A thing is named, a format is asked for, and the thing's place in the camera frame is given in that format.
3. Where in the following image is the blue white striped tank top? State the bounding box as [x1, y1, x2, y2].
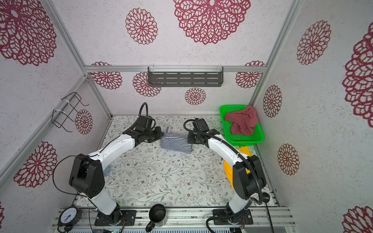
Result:
[160, 126, 192, 154]

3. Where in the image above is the maroon tank top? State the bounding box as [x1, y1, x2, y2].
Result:
[224, 106, 259, 136]

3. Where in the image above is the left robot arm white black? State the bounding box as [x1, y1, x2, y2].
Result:
[69, 116, 162, 225]

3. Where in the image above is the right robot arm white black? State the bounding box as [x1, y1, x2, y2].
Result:
[183, 118, 267, 214]

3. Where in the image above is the yellow cloth bag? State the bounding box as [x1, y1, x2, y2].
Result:
[224, 146, 252, 189]

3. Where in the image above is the cartoon plush doll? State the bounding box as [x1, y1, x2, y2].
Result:
[103, 166, 110, 175]

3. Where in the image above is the green plastic basket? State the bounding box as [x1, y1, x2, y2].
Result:
[219, 104, 265, 146]

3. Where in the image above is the black thermos mug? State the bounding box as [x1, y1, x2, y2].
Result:
[145, 204, 168, 233]

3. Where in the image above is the round analog clock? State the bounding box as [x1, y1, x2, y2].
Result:
[57, 205, 82, 233]

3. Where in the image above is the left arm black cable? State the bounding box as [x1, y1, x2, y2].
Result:
[52, 102, 149, 210]

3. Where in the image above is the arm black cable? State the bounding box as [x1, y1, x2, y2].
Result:
[52, 102, 149, 210]
[183, 118, 264, 206]

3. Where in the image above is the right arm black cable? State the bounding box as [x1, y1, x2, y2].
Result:
[183, 118, 264, 206]

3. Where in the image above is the grey wall shelf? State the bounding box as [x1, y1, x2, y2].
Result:
[147, 67, 224, 87]

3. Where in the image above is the black wire wall rack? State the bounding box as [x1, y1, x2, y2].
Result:
[51, 92, 89, 133]

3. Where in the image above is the black round puck with cable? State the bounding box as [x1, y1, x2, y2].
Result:
[262, 192, 275, 233]

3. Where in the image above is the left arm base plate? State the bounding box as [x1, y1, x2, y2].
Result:
[94, 210, 137, 226]

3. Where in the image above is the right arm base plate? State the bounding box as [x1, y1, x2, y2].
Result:
[212, 209, 254, 225]

